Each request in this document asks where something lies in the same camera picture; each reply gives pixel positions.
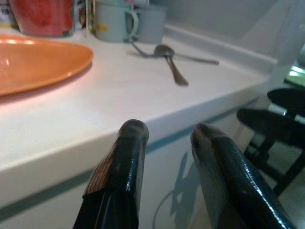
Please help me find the green plate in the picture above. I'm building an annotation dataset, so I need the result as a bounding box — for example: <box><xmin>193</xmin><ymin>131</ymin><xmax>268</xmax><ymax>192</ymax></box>
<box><xmin>289</xmin><ymin>65</ymin><xmax>305</xmax><ymax>81</ymax></box>

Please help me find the grey mug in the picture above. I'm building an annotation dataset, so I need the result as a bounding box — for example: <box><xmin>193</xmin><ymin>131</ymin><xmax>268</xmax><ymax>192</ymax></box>
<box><xmin>133</xmin><ymin>3</ymin><xmax>167</xmax><ymax>44</ymax></box>

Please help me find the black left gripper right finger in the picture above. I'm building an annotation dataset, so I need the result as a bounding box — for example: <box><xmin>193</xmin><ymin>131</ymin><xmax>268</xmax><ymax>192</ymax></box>
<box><xmin>190</xmin><ymin>123</ymin><xmax>296</xmax><ymax>229</ymax></box>

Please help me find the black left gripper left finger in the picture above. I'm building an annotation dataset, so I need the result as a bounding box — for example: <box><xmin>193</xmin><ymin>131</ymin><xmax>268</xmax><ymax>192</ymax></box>
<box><xmin>72</xmin><ymin>119</ymin><xmax>149</xmax><ymax>229</ymax></box>

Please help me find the black stool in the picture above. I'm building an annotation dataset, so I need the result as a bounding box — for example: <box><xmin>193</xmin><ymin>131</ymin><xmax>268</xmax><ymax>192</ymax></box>
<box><xmin>236</xmin><ymin>87</ymin><xmax>305</xmax><ymax>196</ymax></box>

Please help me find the pale green mug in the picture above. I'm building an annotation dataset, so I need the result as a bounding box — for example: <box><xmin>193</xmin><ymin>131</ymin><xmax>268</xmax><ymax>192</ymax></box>
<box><xmin>95</xmin><ymin>0</ymin><xmax>139</xmax><ymax>43</ymax></box>

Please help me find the red instant noodle cup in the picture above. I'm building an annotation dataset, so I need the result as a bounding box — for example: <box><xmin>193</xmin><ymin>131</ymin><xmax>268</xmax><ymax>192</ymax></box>
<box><xmin>9</xmin><ymin>0</ymin><xmax>74</xmax><ymax>38</ymax></box>

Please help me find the orange flat plate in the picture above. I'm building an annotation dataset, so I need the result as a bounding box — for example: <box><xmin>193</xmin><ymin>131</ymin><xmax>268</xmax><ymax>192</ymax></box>
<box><xmin>0</xmin><ymin>34</ymin><xmax>94</xmax><ymax>97</ymax></box>

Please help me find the bronze metal spoon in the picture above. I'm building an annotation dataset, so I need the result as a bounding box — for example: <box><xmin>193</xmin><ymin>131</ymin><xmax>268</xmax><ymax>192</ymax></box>
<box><xmin>153</xmin><ymin>44</ymin><xmax>189</xmax><ymax>86</ymax></box>

